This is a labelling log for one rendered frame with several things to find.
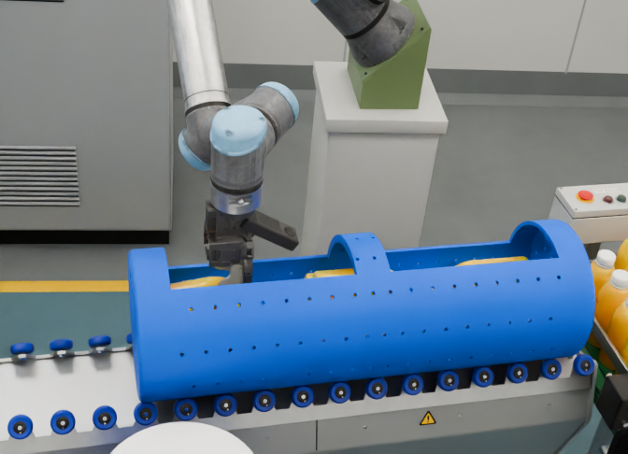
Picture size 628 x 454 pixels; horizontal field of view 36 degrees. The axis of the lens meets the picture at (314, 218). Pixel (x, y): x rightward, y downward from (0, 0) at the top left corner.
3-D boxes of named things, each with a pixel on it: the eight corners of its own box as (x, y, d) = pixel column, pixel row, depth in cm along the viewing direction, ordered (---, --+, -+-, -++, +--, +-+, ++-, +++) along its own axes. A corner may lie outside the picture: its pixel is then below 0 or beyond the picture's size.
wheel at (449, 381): (432, 374, 193) (435, 375, 191) (451, 364, 194) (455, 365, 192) (440, 393, 193) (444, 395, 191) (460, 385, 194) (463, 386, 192)
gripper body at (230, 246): (203, 245, 177) (204, 191, 169) (249, 241, 179) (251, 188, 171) (208, 271, 171) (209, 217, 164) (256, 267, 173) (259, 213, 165)
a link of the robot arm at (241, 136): (278, 110, 160) (252, 138, 153) (274, 172, 168) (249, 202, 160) (227, 96, 163) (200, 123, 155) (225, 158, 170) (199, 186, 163)
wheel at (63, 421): (49, 410, 176) (49, 412, 174) (75, 407, 177) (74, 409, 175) (50, 434, 176) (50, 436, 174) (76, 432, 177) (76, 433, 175)
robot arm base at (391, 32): (352, 43, 261) (329, 19, 255) (407, -1, 254) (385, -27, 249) (362, 78, 246) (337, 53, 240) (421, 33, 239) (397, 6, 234)
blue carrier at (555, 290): (130, 336, 198) (125, 220, 183) (521, 301, 218) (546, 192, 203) (141, 435, 175) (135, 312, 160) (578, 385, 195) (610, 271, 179)
